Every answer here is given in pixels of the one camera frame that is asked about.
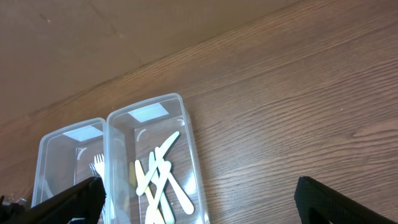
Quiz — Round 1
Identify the white plastic fork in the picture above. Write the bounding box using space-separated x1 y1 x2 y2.
94 154 115 219

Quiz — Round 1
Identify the clear plastic container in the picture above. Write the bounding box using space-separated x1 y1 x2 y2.
104 93 210 223
31 118 106 207

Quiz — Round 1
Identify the pale grey-blue plastic knife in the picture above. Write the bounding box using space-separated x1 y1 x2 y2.
149 152 175 224

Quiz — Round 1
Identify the steel fork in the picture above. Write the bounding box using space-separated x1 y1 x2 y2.
89 163 98 177

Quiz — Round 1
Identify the clear right plastic container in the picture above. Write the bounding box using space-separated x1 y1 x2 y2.
104 93 210 223

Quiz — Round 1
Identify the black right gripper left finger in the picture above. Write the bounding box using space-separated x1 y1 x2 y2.
1 177 106 224

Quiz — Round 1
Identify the light blue plastic knife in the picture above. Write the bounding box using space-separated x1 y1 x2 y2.
146 161 171 224

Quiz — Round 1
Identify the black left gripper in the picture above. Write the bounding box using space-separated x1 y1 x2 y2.
0 195 25 221

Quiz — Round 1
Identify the yellow plastic knife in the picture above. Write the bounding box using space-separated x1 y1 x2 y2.
134 160 165 224

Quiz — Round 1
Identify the white plastic knife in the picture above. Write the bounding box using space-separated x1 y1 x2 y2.
155 147 195 215

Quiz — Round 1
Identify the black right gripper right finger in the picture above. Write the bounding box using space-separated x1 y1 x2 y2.
294 176 396 224

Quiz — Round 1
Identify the teal plastic knife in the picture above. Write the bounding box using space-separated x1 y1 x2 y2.
136 131 180 196

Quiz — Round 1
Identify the clear left plastic container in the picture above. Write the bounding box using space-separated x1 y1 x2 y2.
31 118 106 207

